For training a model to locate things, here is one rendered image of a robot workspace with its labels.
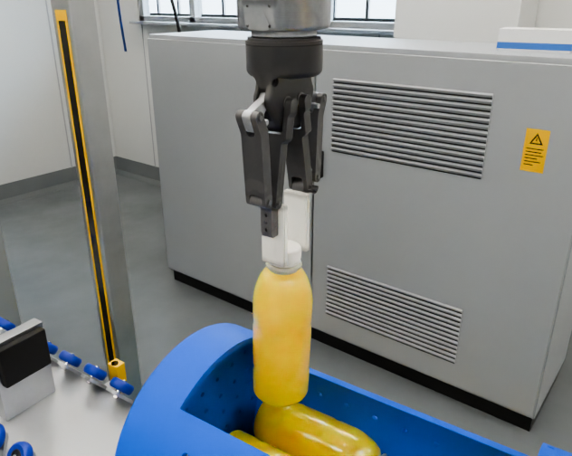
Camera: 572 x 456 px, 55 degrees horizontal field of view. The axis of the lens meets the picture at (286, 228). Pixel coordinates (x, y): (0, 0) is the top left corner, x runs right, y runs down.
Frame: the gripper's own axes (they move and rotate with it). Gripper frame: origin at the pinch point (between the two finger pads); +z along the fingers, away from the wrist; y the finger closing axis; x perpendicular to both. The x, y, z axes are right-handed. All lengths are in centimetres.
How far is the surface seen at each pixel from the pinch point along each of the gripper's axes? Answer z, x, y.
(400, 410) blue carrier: 25.0, 12.3, -7.3
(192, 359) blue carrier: 15.5, -7.8, 8.3
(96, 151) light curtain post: 7, -66, -27
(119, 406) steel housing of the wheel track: 46, -39, -3
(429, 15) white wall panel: -13, -76, -253
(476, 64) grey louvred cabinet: -1, -22, -152
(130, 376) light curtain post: 66, -66, -27
